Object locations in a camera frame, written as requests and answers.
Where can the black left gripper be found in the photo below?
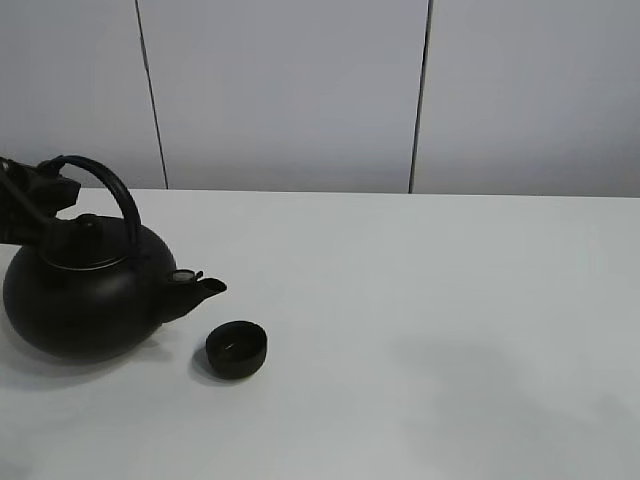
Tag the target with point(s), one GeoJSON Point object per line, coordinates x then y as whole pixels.
{"type": "Point", "coordinates": [30, 202]}

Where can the black round teapot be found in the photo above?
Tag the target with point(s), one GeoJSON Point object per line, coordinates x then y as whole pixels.
{"type": "Point", "coordinates": [105, 288]}

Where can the small black teacup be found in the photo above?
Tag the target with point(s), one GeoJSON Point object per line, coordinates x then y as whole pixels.
{"type": "Point", "coordinates": [236, 350]}

